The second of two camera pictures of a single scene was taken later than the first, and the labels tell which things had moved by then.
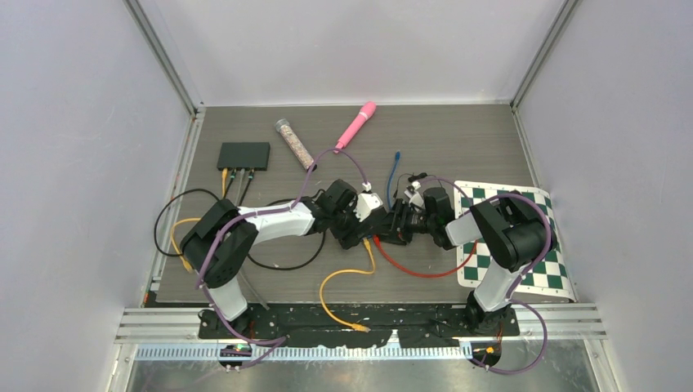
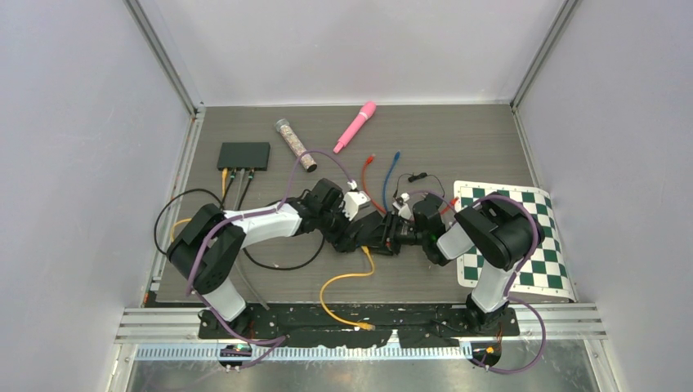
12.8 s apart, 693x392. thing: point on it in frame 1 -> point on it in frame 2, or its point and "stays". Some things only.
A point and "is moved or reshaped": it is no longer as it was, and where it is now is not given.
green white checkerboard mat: [547, 276] stays
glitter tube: [283, 124] stays
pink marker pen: [366, 113] stays
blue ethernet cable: [398, 155] is moved or reshaped
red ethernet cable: [377, 241] -> [369, 159]
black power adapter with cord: [413, 177] stays
